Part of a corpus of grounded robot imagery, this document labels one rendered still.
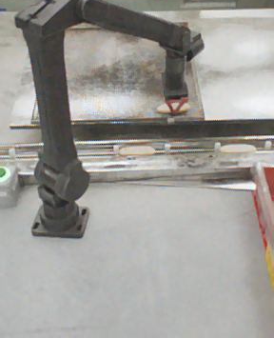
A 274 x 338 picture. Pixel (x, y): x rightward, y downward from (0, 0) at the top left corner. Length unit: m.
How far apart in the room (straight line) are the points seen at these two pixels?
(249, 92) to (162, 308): 0.74
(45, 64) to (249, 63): 0.86
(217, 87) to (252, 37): 0.31
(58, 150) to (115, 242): 0.26
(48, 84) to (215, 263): 0.51
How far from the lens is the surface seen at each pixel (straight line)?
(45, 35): 0.81
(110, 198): 1.16
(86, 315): 0.96
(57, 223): 1.06
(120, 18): 0.96
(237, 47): 1.61
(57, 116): 0.91
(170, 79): 1.23
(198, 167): 1.18
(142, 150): 1.23
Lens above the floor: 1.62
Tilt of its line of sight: 35 degrees down
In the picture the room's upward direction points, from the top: straight up
